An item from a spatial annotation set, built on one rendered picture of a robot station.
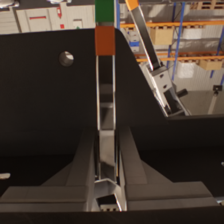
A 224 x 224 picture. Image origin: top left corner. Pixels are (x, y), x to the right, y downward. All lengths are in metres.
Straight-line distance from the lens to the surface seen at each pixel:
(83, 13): 9.24
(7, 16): 10.30
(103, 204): 0.21
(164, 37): 8.23
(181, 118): 0.24
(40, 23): 9.70
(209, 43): 10.84
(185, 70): 9.01
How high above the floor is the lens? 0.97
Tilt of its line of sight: 32 degrees up
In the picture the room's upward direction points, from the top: 177 degrees clockwise
